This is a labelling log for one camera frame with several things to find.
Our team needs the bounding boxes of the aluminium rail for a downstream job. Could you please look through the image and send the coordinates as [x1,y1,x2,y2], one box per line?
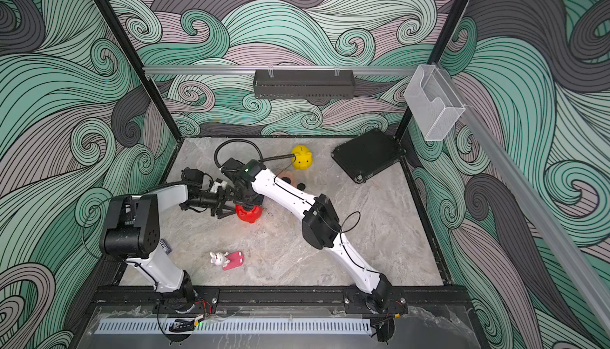
[142,65,417,77]
[438,67,609,332]

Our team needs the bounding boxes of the black square plate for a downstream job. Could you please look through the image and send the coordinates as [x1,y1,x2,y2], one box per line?
[331,129,406,184]

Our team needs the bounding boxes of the peach piggy bank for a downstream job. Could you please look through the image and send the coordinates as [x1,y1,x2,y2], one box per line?
[278,170,298,185]

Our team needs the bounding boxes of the clear plastic wall bin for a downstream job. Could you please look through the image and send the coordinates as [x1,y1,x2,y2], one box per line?
[404,65,465,142]

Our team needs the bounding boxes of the red piggy bank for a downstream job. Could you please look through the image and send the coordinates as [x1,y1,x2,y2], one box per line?
[235,204,263,223]

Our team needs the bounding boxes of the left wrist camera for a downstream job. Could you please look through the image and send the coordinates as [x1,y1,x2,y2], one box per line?
[209,180,227,193]

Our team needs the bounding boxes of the small blue card box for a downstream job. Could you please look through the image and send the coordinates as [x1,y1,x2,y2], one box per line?
[159,239,173,255]

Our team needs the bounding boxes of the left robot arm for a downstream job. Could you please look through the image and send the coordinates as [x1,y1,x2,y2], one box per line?
[99,168,235,309]

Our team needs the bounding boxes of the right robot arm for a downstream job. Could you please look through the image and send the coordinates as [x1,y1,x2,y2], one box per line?
[218,158,392,313]

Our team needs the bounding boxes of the aluminium right rail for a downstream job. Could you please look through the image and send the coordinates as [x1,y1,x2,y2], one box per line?
[438,67,609,332]

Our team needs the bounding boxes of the yellow piggy bank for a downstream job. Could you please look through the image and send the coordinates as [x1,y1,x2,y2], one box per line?
[292,145,313,170]

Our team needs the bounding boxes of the white bunny on pink base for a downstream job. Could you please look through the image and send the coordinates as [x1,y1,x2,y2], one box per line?
[210,251,244,270]

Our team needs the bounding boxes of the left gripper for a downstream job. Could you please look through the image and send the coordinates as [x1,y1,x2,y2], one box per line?
[188,187,238,220]

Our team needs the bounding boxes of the black perforated wall tray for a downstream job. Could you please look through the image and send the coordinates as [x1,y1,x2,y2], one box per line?
[253,70,356,100]

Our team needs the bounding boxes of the aluminium back rail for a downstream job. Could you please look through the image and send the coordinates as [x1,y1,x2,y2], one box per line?
[142,65,417,77]

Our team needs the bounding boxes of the white vented strip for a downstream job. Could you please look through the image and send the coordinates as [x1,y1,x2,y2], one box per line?
[94,318,373,336]

